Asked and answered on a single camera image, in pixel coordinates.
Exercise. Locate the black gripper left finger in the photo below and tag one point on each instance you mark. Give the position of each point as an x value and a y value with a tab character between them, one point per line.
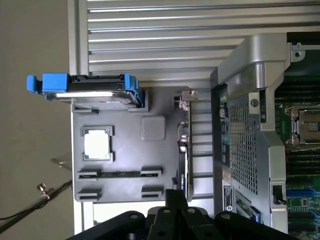
160	225

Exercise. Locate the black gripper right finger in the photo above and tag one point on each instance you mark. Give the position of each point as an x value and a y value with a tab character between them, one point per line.
197	225

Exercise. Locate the green RAM stick on rack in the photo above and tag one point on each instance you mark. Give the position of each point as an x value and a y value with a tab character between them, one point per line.
120	174

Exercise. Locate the grey parts rack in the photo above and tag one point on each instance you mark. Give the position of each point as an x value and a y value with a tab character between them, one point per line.
130	155

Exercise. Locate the open grey PC case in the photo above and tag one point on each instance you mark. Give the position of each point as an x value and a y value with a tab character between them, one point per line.
245	150

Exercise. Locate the silver CPU chip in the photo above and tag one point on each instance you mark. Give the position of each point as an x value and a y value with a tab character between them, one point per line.
96	145

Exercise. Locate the green motherboard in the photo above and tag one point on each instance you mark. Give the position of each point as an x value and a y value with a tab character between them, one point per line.
305	180

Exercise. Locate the metal clamp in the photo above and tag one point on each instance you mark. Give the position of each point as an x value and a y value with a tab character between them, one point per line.
45	190

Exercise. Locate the metal CPU socket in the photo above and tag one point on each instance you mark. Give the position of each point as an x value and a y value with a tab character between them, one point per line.
307	125

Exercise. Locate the hard disk in blue carrier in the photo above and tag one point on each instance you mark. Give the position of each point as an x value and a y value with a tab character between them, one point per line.
55	82

